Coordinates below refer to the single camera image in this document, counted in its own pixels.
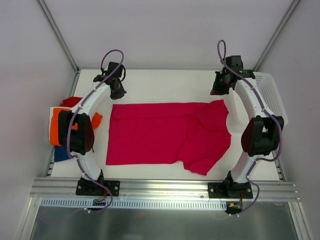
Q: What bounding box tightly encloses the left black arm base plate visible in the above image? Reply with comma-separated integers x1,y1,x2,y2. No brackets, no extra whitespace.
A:
75,177,121,197

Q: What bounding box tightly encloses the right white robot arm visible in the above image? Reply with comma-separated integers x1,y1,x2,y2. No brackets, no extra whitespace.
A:
210,55,285,198

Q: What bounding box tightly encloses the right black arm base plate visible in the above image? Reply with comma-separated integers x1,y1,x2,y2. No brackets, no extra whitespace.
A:
207,177,253,199

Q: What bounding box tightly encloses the white plastic mesh basket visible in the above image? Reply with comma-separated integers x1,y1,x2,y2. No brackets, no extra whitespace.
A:
254,72,288,126

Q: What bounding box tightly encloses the aluminium frame post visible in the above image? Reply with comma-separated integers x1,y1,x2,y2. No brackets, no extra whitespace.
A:
36,0,79,73
253,0,301,72

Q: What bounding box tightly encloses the right aluminium frame post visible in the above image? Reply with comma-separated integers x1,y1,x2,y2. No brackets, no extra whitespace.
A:
253,0,301,72

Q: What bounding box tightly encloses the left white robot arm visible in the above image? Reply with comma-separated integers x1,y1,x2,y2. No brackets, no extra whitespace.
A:
57,62,127,195

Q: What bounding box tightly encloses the aluminium mounting rail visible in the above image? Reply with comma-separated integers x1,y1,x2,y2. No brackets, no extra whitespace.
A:
30,177,302,202

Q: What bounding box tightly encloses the pink t-shirt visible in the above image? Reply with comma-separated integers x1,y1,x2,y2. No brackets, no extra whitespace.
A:
106,100,232,176

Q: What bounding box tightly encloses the red folded t-shirt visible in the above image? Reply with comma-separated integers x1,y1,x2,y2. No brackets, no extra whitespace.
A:
60,96,82,108

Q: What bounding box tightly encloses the white slotted cable duct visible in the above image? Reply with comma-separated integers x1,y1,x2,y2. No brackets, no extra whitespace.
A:
40,197,227,211

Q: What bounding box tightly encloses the orange folded t-shirt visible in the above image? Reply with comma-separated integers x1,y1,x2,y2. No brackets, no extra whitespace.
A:
49,106,103,146

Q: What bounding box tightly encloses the left aluminium frame post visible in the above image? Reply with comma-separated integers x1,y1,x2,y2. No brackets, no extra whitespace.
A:
36,0,79,73

